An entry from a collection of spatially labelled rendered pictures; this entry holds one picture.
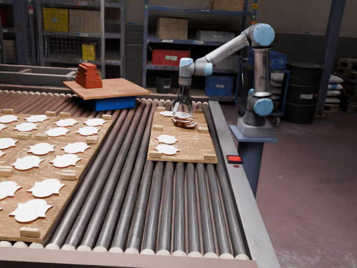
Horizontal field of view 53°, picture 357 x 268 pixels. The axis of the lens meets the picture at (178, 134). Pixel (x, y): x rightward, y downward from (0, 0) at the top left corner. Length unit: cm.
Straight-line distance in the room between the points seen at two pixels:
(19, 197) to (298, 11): 650
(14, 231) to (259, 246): 80
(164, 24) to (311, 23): 285
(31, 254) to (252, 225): 74
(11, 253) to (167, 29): 541
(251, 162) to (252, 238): 122
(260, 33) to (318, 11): 542
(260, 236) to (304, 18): 635
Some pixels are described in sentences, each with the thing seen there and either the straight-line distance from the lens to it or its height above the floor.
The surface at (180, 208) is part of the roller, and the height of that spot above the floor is 92.
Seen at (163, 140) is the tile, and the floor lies 95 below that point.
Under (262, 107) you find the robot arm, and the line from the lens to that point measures 222.
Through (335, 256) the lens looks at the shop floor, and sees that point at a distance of 299.
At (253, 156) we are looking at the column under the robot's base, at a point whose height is 73.
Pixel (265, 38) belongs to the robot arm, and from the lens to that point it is 214.
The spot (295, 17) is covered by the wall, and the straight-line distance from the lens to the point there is 735.
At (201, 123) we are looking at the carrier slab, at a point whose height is 94.
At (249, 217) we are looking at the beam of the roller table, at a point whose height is 91.
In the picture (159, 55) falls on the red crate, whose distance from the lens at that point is 624.
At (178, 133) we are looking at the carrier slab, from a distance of 212.
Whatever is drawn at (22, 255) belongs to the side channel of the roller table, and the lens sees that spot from 118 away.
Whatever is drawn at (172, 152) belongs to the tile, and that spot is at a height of 95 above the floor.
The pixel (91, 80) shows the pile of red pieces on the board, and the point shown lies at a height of 110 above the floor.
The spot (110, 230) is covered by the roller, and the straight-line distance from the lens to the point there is 129.
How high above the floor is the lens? 165
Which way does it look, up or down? 20 degrees down
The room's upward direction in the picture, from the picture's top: 4 degrees clockwise
